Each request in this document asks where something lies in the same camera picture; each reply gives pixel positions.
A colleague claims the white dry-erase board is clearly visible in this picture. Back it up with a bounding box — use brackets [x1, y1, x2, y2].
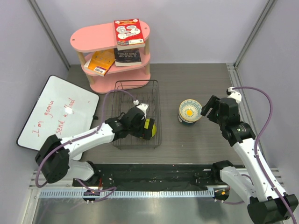
[16, 75, 100, 151]

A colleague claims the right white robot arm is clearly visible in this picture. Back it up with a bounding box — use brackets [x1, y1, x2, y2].
[201, 91, 299, 224]

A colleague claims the orange paperback book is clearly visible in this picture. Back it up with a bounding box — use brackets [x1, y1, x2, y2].
[84, 49, 115, 77]

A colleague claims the black Tale of Two Cities book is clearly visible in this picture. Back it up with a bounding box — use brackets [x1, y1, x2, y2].
[114, 48, 142, 67]

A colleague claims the white bowl with green stripes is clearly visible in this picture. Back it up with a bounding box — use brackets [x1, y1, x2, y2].
[178, 113, 202, 122]

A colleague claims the purple cable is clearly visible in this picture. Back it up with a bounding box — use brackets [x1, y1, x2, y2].
[35, 90, 140, 203]
[228, 86, 297, 224]

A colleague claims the plain white ribbed bowl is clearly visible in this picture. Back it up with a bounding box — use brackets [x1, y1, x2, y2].
[178, 114, 187, 124]

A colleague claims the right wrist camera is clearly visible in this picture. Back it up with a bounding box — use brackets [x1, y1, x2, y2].
[227, 87, 242, 104]

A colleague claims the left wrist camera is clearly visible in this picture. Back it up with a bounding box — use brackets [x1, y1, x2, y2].
[133, 99, 149, 117]

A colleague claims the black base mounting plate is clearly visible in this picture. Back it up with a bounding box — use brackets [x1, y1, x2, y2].
[72, 162, 248, 191]

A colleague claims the red comic book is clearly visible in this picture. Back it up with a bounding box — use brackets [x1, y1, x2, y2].
[114, 18, 145, 50]

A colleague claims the teal and white bowl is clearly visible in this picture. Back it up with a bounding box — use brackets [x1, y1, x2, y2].
[181, 121, 197, 126]

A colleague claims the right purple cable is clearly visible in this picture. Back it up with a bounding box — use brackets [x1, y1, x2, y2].
[228, 86, 297, 224]

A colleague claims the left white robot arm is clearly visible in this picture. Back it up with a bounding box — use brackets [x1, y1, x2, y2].
[35, 103, 155, 186]

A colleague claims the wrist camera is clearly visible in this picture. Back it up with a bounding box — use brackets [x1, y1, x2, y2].
[133, 99, 149, 117]
[227, 87, 242, 104]

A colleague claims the pink three-tier shelf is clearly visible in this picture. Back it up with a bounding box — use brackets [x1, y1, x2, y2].
[70, 21, 151, 94]

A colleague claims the yellow-green bowl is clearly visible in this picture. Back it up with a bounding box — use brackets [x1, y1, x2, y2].
[140, 118, 157, 140]

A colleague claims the white bowl with yellow pattern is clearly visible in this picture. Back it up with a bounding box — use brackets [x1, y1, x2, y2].
[178, 99, 202, 119]

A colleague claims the black wire dish rack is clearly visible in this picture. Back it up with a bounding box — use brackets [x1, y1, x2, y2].
[111, 80, 162, 150]

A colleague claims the white slotted cable duct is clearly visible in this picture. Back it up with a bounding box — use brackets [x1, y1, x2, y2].
[39, 188, 214, 198]

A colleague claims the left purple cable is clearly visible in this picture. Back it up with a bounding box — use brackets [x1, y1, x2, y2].
[35, 90, 140, 203]

